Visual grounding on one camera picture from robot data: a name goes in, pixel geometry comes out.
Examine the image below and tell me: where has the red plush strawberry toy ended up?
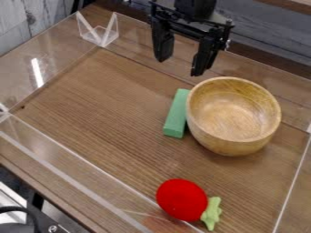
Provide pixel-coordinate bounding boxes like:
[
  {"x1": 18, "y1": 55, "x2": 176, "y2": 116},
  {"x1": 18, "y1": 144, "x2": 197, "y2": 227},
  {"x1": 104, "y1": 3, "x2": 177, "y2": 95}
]
[{"x1": 155, "y1": 178, "x2": 223, "y2": 231}]

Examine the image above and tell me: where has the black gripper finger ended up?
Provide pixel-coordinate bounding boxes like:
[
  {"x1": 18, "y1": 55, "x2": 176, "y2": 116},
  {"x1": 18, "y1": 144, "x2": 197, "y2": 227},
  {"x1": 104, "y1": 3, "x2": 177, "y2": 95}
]
[
  {"x1": 151, "y1": 17, "x2": 175, "y2": 62},
  {"x1": 191, "y1": 27, "x2": 223, "y2": 76}
]

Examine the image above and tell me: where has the wooden bowl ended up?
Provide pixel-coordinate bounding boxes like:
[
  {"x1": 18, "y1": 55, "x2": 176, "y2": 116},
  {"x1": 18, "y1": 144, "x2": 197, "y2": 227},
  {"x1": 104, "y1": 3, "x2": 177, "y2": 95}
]
[{"x1": 185, "y1": 76, "x2": 281, "y2": 157}]

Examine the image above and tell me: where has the clear acrylic tray wall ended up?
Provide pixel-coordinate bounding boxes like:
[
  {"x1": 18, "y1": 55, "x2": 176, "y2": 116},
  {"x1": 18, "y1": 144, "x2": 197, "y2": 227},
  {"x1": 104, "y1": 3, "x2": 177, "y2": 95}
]
[{"x1": 0, "y1": 108, "x2": 204, "y2": 233}]

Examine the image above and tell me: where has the clear acrylic corner bracket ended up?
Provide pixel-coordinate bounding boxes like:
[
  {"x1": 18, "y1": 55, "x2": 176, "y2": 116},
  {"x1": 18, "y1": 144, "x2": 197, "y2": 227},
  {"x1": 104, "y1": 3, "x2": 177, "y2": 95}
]
[{"x1": 75, "y1": 12, "x2": 119, "y2": 47}]

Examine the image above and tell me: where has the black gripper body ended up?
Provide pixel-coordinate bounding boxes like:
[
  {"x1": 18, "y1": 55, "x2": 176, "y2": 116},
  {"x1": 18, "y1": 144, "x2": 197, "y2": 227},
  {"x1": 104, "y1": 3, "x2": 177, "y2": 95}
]
[{"x1": 149, "y1": 0, "x2": 235, "y2": 41}]

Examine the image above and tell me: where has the green rectangular block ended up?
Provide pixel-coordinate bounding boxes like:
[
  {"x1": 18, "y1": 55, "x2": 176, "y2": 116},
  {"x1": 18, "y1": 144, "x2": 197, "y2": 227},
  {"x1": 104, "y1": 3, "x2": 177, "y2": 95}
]
[{"x1": 163, "y1": 88, "x2": 189, "y2": 138}]

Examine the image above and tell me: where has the black cable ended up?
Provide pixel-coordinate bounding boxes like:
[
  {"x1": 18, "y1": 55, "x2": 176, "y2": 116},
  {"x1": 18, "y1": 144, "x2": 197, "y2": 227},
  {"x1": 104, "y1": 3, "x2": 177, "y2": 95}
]
[{"x1": 0, "y1": 206, "x2": 41, "y2": 233}]

